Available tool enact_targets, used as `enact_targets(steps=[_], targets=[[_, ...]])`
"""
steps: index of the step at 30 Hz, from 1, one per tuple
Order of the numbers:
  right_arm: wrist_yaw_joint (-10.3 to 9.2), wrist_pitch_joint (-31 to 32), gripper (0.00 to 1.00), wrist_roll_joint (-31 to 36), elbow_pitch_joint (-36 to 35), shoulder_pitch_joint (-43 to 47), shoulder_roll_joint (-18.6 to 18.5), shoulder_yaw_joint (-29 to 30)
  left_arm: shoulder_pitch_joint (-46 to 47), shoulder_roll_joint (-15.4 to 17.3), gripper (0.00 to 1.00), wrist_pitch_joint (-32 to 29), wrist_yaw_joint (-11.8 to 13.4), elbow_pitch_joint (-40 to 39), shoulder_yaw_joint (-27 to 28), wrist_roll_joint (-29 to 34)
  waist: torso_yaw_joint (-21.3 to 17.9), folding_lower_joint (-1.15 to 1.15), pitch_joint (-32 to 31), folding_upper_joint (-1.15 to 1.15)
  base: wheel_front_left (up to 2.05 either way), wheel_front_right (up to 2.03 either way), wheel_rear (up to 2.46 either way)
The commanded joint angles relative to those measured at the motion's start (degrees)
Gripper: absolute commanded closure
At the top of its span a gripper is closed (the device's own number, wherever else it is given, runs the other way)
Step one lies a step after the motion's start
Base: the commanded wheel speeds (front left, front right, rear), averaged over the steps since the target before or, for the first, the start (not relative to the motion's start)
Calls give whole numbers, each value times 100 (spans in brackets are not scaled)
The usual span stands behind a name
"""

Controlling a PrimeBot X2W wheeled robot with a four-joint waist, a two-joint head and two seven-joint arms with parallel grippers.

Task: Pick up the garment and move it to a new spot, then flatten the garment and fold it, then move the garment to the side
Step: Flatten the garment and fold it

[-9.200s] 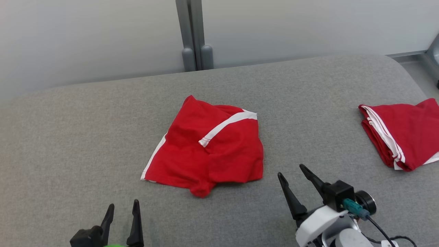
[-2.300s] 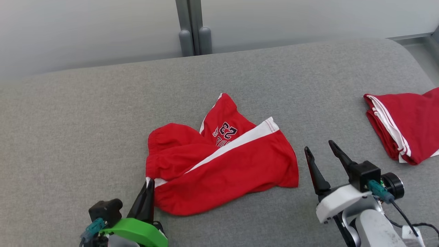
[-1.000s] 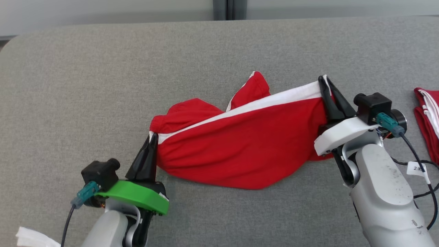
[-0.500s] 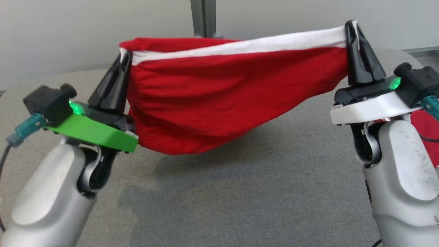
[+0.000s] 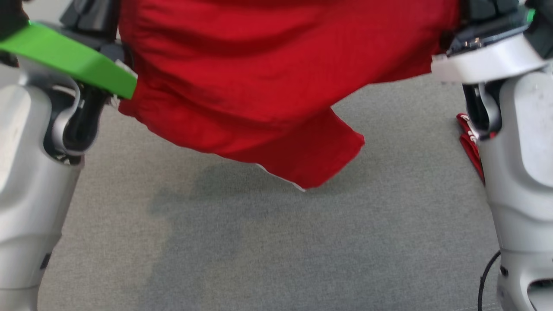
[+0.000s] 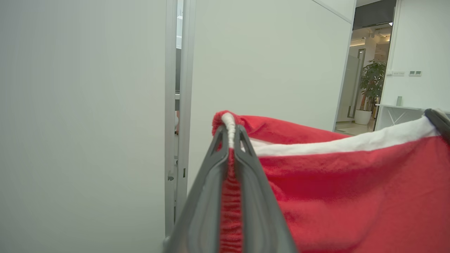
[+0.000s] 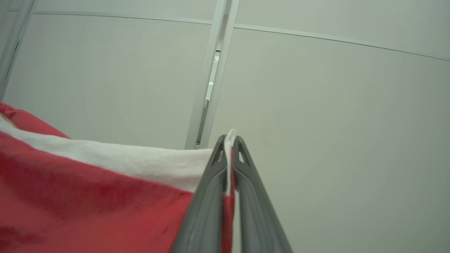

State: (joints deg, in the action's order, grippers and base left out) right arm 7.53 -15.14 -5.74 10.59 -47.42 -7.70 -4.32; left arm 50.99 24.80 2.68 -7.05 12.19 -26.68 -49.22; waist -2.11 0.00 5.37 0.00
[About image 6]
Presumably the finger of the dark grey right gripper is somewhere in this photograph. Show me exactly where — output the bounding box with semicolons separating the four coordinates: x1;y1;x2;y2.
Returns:
424;108;450;143

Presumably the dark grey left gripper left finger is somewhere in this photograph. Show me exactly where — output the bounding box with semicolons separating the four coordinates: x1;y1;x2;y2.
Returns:
163;125;231;253

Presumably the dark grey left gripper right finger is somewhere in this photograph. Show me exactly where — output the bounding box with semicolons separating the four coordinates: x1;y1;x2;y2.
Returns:
234;124;298;253

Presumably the red garment with white panel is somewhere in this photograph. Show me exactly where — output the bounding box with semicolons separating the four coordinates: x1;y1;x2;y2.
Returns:
212;110;450;253

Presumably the white side table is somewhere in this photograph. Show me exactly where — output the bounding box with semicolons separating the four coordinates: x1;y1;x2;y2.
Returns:
374;103;450;131

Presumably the white plant pot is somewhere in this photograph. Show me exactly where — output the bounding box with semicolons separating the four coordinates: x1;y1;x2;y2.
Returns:
354;110;372;125

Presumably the green potted plant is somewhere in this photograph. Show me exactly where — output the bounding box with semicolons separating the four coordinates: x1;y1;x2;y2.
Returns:
359;60;387;112

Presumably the glass door with dark frame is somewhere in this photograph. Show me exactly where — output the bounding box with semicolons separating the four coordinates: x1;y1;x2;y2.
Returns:
346;48;366;119

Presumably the grey metal partition post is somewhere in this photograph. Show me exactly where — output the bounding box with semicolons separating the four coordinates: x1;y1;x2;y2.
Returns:
165;0;197;243

